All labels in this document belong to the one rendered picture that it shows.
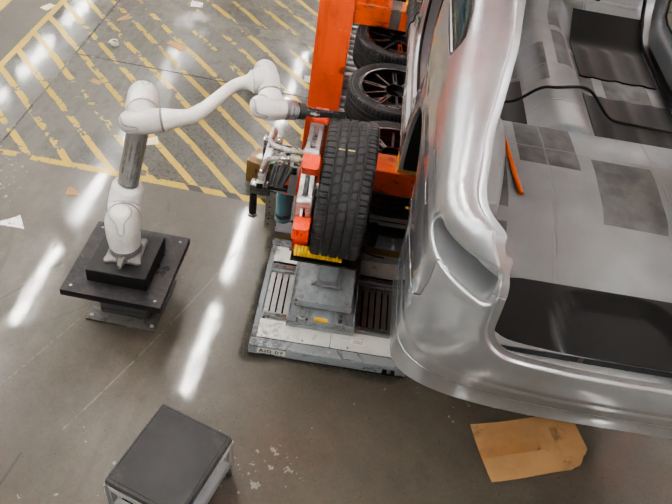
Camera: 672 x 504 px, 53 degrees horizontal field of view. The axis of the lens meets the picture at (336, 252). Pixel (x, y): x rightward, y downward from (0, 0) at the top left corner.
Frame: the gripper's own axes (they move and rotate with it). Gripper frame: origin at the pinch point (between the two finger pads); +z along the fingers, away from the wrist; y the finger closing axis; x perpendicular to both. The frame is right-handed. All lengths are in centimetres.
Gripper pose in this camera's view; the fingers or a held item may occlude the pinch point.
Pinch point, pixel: (338, 114)
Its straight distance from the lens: 312.7
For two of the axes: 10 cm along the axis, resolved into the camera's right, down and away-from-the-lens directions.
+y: 3.9, 3.7, -8.4
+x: 1.6, -9.3, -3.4
